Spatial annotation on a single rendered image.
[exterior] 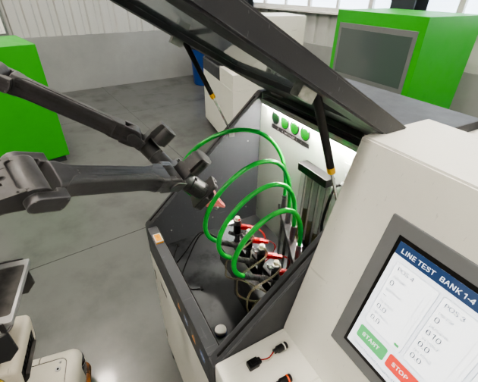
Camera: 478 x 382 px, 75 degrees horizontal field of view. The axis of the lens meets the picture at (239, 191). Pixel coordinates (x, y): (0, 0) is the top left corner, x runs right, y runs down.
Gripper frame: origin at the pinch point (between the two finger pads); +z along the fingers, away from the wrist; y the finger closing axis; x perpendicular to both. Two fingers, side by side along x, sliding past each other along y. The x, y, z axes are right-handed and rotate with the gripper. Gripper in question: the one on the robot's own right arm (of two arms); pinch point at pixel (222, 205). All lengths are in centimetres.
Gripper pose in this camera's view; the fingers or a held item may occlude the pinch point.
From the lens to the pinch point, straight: 104.2
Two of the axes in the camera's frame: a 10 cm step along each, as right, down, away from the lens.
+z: 6.8, 4.9, 5.5
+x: -2.6, -5.4, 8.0
